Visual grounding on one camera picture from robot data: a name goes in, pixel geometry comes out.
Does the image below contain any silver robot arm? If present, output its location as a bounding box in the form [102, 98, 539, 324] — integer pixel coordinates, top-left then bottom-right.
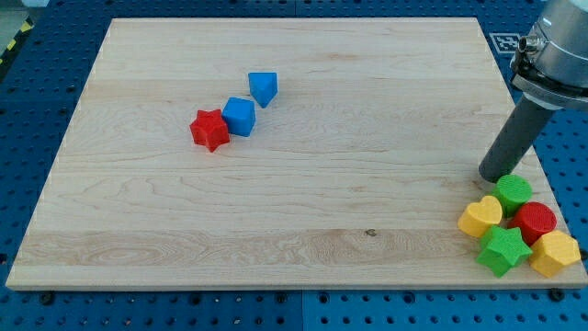
[510, 0, 587, 111]

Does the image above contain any yellow heart block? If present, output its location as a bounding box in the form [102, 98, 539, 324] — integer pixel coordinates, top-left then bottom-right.
[458, 195, 503, 238]

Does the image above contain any blue cube block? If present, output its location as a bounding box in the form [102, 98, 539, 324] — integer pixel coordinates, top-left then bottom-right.
[221, 97, 256, 137]

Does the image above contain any blue triangle block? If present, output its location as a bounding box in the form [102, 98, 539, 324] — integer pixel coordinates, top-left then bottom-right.
[248, 72, 278, 108]

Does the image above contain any wooden board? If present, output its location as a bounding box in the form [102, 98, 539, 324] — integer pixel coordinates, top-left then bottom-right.
[6, 17, 587, 291]

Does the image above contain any red star block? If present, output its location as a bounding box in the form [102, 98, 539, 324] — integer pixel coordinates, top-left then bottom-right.
[189, 109, 230, 153]

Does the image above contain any green cylinder block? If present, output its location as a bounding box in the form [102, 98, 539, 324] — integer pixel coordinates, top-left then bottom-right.
[491, 175, 533, 218]

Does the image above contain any green star block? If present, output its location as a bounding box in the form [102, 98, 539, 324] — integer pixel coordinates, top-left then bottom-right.
[476, 225, 533, 278]

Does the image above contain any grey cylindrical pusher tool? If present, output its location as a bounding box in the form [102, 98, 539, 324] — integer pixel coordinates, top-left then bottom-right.
[479, 94, 560, 183]

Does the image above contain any white fiducial marker tag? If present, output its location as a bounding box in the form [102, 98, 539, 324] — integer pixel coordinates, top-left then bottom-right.
[490, 32, 520, 54]

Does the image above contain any red cylinder block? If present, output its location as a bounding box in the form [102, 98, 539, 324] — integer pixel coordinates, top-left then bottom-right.
[507, 201, 557, 246]

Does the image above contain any yellow hexagon block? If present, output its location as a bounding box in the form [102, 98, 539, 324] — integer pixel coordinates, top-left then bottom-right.
[528, 230, 581, 278]

